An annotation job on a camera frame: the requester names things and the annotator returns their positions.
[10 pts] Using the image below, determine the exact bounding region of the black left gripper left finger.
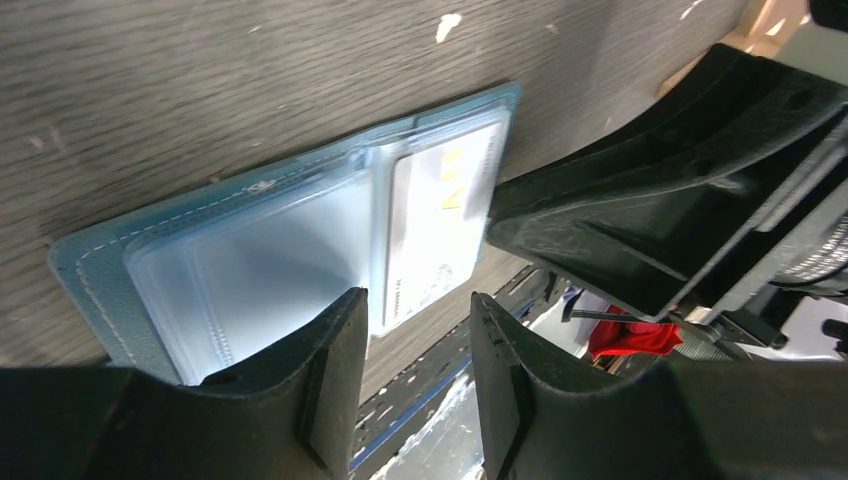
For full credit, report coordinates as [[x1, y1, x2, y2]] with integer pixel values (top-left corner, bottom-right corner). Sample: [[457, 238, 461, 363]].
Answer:
[[1, 288, 368, 479]]

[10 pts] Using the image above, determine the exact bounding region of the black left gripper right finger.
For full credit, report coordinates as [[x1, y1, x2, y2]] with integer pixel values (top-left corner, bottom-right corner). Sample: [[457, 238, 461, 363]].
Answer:
[[470, 293, 847, 479]]

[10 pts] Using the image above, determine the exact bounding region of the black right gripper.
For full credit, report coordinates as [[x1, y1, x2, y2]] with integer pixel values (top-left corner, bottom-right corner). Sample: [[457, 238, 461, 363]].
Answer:
[[486, 44, 847, 351]]

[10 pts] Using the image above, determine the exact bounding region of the blue card holder wallet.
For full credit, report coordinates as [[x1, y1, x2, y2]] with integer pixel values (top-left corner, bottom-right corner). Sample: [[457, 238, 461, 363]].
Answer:
[[48, 83, 522, 385]]

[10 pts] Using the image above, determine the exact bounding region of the wooden frame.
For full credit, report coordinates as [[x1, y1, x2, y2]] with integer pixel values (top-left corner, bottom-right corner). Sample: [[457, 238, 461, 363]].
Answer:
[[655, 0, 813, 97]]

